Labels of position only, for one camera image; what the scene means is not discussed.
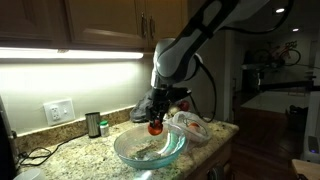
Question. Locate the red apple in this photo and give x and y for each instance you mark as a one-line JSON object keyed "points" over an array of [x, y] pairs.
{"points": [[184, 105]]}

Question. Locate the clear plastic bag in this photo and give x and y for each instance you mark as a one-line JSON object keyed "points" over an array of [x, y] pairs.
{"points": [[190, 130]]}

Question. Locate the large glass bowl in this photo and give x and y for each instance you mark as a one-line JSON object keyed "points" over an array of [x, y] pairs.
{"points": [[150, 150]]}

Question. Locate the white appliance blue light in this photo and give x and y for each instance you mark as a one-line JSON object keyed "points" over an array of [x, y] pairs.
{"points": [[311, 133]]}

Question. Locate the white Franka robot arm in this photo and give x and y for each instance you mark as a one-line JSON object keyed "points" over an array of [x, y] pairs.
{"points": [[186, 50]]}

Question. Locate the wooden base cabinet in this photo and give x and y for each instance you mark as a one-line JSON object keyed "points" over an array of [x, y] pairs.
{"points": [[220, 156]]}

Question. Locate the red bicycle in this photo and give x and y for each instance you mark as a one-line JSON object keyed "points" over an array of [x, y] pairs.
{"points": [[283, 53]]}

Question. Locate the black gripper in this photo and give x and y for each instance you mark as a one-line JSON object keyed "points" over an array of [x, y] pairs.
{"points": [[159, 101]]}

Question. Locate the black bin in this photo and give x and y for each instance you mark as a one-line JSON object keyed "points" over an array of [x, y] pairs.
{"points": [[298, 120]]}

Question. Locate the stainless steel cup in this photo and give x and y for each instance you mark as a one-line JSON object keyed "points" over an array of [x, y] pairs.
{"points": [[92, 125]]}

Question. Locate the ceiling spot light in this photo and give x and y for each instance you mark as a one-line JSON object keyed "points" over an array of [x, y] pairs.
{"points": [[280, 10], [295, 30]]}

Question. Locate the round red-orange peach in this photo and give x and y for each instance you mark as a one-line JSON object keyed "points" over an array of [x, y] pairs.
{"points": [[155, 128]]}

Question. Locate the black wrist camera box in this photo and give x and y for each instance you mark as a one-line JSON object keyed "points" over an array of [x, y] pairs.
{"points": [[180, 93]]}

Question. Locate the tan wooden table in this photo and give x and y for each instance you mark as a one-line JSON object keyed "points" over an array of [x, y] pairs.
{"points": [[306, 170]]}

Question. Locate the white wall outlet plate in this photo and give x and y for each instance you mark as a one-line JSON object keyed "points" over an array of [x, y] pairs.
{"points": [[59, 112]]}

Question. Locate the small bottle green cap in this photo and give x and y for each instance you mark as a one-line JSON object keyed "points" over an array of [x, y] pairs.
{"points": [[104, 129]]}

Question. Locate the wooden upper cabinet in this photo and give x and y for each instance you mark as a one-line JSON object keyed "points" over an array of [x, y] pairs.
{"points": [[100, 20]]}

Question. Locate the under-cabinet light strip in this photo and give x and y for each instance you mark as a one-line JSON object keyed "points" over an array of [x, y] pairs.
{"points": [[66, 54]]}

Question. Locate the yellow onion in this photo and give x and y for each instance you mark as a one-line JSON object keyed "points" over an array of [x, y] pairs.
{"points": [[173, 110]]}

